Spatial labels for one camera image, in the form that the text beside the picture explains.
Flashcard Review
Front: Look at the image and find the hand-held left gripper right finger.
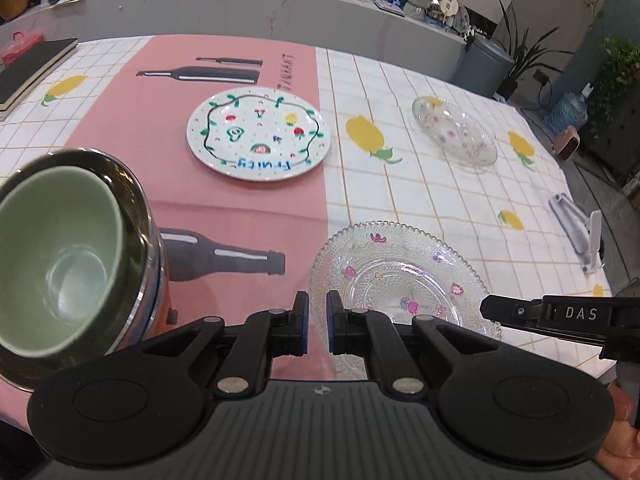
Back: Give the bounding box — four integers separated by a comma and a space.
326, 290, 493, 401

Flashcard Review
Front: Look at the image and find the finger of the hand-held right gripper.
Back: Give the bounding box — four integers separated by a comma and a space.
479, 295, 546, 331

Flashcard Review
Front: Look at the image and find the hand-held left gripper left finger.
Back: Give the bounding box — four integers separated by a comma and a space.
142, 290, 311, 401

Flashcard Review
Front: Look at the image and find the floral glass plate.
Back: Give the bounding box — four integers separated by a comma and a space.
411, 95, 499, 168
307, 221, 503, 381

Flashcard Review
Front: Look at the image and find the white painted plate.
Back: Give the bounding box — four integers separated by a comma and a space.
186, 86, 331, 183

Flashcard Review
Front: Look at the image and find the blue steel bowl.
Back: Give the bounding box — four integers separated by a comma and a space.
0, 147, 168, 392

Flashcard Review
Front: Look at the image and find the green ceramic bowl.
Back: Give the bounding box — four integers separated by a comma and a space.
0, 166, 126, 358

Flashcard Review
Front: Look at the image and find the person's right hand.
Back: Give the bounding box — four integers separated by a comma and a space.
597, 385, 640, 480

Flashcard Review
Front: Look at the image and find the white folding phone stand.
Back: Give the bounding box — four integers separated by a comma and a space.
548, 191, 607, 276

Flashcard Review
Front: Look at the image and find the pink bottle-print placemat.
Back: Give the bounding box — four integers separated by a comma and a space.
0, 34, 331, 426

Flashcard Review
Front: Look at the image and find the checked lemon tablecloth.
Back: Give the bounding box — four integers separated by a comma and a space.
0, 34, 616, 431

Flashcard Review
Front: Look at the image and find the small pink heater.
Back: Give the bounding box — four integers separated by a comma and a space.
552, 129, 582, 162

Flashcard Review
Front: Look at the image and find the blue water jug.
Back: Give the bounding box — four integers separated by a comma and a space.
542, 91, 588, 133

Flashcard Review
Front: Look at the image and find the long-leaf potted plant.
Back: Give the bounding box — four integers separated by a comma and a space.
492, 0, 576, 101

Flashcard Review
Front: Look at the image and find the grey round trash can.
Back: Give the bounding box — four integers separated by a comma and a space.
452, 35, 516, 98

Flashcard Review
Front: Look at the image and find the bushy green leafy plant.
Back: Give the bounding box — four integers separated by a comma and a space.
592, 35, 640, 136

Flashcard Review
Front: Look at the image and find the decorative glass dish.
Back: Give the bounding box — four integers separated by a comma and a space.
452, 5, 472, 36

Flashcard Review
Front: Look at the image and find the white marble television console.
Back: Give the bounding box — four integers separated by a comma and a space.
0, 0, 473, 78

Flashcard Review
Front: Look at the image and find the black notebook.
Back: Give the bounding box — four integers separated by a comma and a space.
0, 37, 80, 122

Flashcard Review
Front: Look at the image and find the pink storage box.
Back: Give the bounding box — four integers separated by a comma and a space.
0, 31, 45, 66

